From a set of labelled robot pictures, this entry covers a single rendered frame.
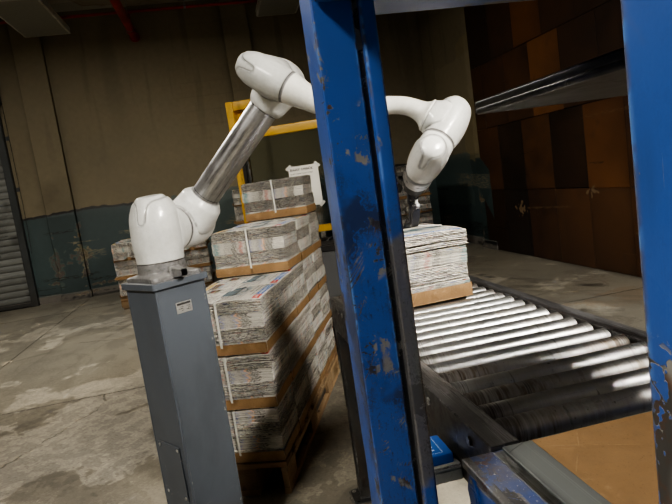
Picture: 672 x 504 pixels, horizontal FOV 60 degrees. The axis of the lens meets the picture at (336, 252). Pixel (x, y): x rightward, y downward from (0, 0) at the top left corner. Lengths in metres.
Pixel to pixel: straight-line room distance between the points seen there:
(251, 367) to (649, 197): 2.21
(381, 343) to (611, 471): 0.36
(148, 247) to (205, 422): 0.61
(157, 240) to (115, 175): 7.57
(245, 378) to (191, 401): 0.45
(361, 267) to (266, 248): 2.13
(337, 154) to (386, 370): 0.29
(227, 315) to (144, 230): 0.60
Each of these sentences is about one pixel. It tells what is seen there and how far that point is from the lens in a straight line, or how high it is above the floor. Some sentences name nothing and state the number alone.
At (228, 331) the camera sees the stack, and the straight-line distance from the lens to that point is 2.36.
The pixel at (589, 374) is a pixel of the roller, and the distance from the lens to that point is 1.26.
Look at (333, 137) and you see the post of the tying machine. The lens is 0.73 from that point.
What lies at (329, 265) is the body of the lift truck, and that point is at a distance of 4.09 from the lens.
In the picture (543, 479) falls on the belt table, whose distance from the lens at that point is 0.89.
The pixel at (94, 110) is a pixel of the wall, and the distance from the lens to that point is 9.59.
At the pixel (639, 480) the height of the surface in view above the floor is 0.80.
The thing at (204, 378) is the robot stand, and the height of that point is 0.65.
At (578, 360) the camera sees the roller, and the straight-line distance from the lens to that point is 1.33.
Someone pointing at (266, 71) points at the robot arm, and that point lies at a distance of 1.79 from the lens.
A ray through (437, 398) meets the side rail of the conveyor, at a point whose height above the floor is 0.80.
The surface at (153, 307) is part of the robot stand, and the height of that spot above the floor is 0.92.
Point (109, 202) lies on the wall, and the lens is 9.47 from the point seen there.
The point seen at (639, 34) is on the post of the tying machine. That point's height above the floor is 1.27.
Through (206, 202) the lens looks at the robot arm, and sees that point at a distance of 2.06.
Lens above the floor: 1.24
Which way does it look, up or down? 7 degrees down
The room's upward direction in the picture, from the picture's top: 8 degrees counter-clockwise
